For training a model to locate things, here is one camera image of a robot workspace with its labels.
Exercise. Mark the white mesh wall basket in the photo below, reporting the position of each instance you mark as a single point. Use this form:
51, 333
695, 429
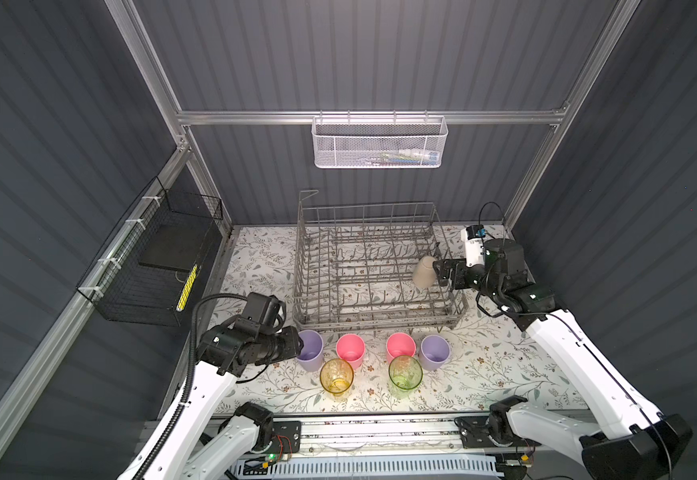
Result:
346, 141

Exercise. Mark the tubes in white basket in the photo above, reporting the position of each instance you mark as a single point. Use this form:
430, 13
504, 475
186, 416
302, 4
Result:
406, 157

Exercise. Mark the yellow transparent cup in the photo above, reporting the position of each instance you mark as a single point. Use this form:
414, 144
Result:
337, 377

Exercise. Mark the beige cup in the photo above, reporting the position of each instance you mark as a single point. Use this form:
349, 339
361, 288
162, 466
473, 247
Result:
425, 275

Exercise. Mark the white vented cover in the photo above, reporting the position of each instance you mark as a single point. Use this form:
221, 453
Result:
366, 467

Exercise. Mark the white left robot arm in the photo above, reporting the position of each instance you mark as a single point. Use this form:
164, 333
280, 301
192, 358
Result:
217, 358

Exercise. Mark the green transparent cup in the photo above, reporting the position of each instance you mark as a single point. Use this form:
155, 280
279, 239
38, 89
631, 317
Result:
405, 376

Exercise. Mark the pink cup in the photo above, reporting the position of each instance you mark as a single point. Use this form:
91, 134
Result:
352, 349
400, 344

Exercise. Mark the black wire wall basket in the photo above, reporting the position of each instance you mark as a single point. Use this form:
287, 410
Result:
123, 291

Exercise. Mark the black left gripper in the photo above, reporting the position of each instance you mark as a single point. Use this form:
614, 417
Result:
291, 343

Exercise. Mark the pink cup right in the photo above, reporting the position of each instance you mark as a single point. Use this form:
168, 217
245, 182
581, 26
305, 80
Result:
400, 344

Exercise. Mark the yellow brush in basket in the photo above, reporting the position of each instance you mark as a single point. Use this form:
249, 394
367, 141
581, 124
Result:
187, 289

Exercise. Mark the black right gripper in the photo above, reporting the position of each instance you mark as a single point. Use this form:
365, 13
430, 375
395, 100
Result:
458, 267

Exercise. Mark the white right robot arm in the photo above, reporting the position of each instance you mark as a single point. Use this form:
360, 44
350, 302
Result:
629, 437

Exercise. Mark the pink cup left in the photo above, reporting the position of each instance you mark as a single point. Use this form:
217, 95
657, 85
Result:
352, 349

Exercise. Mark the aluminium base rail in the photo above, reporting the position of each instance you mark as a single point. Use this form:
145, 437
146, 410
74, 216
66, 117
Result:
387, 433

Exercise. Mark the lilac cup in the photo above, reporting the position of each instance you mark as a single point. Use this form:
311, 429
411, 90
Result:
435, 352
311, 356

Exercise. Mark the grey wire dish rack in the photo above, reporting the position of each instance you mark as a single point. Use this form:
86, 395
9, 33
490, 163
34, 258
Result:
354, 267

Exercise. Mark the black pad in basket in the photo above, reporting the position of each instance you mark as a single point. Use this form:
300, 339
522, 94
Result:
173, 248

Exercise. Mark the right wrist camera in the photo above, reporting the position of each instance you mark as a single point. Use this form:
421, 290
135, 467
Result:
473, 238

